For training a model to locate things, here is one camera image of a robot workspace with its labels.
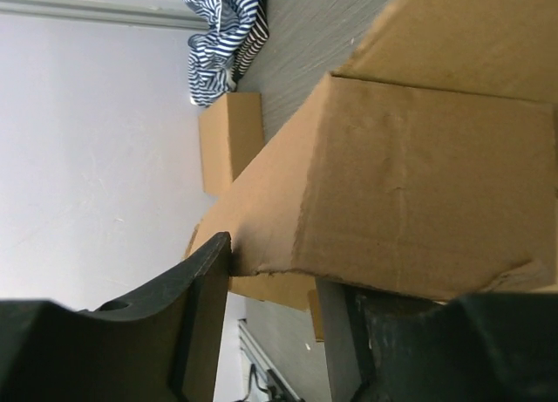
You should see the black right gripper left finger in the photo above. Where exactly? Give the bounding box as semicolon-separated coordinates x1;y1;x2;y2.
1;232;231;401

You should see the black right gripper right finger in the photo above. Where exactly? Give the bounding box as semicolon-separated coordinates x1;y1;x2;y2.
316;279;558;402

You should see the closed brown cardboard box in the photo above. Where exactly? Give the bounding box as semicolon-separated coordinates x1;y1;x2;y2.
199;92;264;196

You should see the blue striped cloth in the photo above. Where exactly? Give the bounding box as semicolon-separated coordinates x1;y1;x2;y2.
183;0;269;107

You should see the aluminium front rail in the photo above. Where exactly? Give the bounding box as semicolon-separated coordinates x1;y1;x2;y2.
238;319;304;402

